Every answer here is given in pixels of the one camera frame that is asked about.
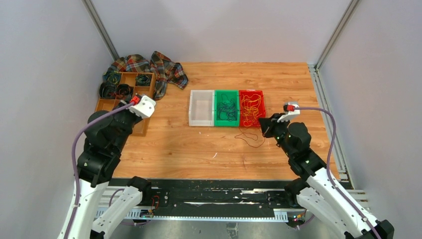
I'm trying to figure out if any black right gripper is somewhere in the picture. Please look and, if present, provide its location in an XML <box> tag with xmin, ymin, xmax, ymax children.
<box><xmin>258</xmin><ymin>112</ymin><xmax>295</xmax><ymax>157</ymax></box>

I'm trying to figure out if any yellow cable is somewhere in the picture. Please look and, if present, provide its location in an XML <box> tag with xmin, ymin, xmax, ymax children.
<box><xmin>240</xmin><ymin>94</ymin><xmax>263</xmax><ymax>126</ymax></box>

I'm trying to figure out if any blue cable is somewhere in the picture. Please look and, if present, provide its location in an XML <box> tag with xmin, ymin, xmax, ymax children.
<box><xmin>215</xmin><ymin>94</ymin><xmax>239</xmax><ymax>122</ymax></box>

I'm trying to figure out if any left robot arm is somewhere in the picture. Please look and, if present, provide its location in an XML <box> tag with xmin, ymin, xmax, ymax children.
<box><xmin>58</xmin><ymin>96</ymin><xmax>156</xmax><ymax>239</ymax></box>

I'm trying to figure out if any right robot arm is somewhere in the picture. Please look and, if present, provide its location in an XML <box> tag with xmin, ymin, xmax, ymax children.
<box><xmin>258</xmin><ymin>115</ymin><xmax>395</xmax><ymax>239</ymax></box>

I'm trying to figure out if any red plastic bin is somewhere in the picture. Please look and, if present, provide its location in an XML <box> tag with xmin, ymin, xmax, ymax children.
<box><xmin>239</xmin><ymin>90</ymin><xmax>266</xmax><ymax>127</ymax></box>

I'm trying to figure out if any green plastic bin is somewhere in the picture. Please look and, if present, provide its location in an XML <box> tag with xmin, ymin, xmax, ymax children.
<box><xmin>214</xmin><ymin>90</ymin><xmax>240</xmax><ymax>127</ymax></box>

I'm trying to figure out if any white plastic bin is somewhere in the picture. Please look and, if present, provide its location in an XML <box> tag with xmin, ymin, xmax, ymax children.
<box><xmin>189</xmin><ymin>90</ymin><xmax>215</xmax><ymax>126</ymax></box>

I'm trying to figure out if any plaid cloth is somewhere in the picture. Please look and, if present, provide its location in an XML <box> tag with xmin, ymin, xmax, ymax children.
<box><xmin>106</xmin><ymin>51</ymin><xmax>189</xmax><ymax>101</ymax></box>

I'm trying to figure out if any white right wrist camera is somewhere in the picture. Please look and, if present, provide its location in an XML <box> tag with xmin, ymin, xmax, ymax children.
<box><xmin>277</xmin><ymin>102</ymin><xmax>300</xmax><ymax>122</ymax></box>

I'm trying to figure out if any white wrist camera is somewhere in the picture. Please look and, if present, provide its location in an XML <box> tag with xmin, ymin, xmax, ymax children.
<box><xmin>128</xmin><ymin>95</ymin><xmax>156</xmax><ymax>119</ymax></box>
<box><xmin>277</xmin><ymin>102</ymin><xmax>300</xmax><ymax>122</ymax></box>

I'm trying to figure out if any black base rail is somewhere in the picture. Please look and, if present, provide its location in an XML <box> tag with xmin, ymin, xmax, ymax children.
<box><xmin>96</xmin><ymin>178</ymin><xmax>370</xmax><ymax>228</ymax></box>

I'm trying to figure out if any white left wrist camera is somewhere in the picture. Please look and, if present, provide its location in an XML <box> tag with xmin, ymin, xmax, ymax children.
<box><xmin>128</xmin><ymin>95</ymin><xmax>156</xmax><ymax>119</ymax></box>

